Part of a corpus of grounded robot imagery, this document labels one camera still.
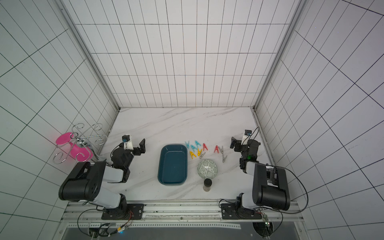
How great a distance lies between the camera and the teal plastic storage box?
828mm

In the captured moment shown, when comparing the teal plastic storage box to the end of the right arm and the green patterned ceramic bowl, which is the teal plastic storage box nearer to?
the green patterned ceramic bowl

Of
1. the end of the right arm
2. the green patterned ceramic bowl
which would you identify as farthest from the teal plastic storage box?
the end of the right arm
